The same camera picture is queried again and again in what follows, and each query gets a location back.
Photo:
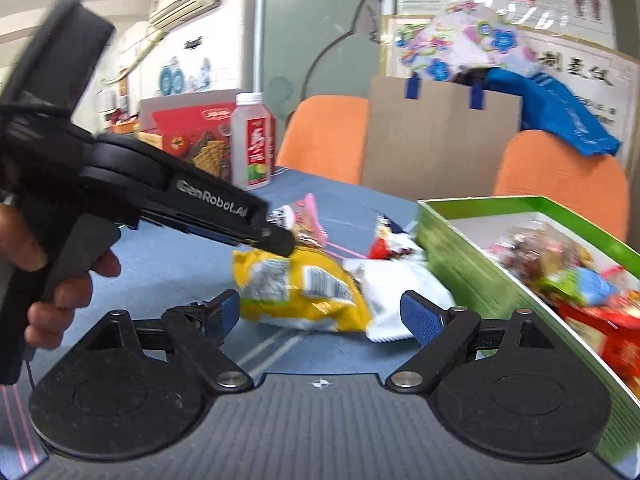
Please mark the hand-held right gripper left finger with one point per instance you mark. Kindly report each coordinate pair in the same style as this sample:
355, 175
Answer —
231, 310

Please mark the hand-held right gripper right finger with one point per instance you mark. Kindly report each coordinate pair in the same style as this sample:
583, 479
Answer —
420, 317

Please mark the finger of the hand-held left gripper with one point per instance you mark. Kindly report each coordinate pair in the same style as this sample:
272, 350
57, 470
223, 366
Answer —
270, 239

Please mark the large yellow snack packet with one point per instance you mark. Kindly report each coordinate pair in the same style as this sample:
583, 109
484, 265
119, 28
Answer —
300, 300

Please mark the green cardboard box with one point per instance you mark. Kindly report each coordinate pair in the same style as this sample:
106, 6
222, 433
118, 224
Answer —
450, 255

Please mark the clear mixed candy bag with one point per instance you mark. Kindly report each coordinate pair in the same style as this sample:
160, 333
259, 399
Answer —
540, 255

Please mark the blue green snack packet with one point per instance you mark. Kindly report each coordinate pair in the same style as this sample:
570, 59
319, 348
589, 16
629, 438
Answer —
580, 287

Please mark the red snack packet white print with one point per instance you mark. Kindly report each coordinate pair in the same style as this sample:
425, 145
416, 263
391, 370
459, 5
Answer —
610, 335

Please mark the person's left hand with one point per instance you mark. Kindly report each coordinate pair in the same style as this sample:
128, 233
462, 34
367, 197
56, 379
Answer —
60, 312

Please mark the pink snack packet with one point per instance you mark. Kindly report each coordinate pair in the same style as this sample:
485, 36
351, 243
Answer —
307, 220

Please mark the blue tablecloth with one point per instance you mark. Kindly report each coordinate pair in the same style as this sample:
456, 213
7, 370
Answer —
175, 270

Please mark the red cracker box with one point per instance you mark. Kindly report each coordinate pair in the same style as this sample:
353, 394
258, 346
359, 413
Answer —
195, 135

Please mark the red and white snack packet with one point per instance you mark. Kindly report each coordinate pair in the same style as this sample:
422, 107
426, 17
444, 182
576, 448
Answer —
395, 242

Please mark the clear drink bottle red label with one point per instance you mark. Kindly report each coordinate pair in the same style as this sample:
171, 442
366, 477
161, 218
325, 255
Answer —
252, 145

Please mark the orange chair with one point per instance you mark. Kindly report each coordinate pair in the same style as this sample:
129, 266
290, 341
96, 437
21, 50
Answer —
560, 175
325, 140

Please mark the brown cardboard box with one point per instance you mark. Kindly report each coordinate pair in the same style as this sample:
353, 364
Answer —
435, 140

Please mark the blue plastic bag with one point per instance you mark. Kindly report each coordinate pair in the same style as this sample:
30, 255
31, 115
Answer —
560, 115

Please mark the floral bag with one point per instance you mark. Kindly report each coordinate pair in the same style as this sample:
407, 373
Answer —
460, 45

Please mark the framed calligraphy sign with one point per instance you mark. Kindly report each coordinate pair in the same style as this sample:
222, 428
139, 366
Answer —
600, 85

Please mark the blue wall decoration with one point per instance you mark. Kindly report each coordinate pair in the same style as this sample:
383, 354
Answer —
175, 77

